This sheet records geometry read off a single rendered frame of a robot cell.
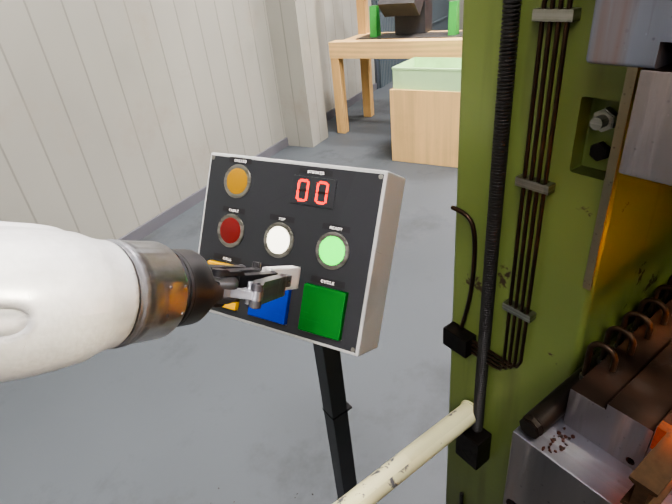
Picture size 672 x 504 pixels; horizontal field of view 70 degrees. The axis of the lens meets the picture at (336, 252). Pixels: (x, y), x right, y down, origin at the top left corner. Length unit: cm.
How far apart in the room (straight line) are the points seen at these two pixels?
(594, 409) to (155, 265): 54
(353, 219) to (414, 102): 318
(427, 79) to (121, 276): 352
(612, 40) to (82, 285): 47
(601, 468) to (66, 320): 60
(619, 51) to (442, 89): 330
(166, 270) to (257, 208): 41
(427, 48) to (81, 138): 269
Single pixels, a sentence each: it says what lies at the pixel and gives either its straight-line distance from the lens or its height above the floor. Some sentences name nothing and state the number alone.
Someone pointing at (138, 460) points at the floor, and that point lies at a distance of 203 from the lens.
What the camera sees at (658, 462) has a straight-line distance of 61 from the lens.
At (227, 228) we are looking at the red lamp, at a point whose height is 109.
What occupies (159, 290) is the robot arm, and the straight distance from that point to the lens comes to 42.
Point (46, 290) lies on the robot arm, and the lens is 35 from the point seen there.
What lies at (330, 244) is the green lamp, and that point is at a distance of 74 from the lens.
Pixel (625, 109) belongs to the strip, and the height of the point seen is 129.
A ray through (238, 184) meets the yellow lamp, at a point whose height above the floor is 116.
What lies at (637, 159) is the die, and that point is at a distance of 53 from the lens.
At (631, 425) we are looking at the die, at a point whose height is 98.
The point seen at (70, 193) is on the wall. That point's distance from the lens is 315.
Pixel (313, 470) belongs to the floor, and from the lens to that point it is 180.
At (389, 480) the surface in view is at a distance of 100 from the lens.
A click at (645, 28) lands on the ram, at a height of 140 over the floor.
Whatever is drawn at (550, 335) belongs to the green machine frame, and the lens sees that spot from 87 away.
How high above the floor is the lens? 147
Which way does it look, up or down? 31 degrees down
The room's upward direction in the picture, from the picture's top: 6 degrees counter-clockwise
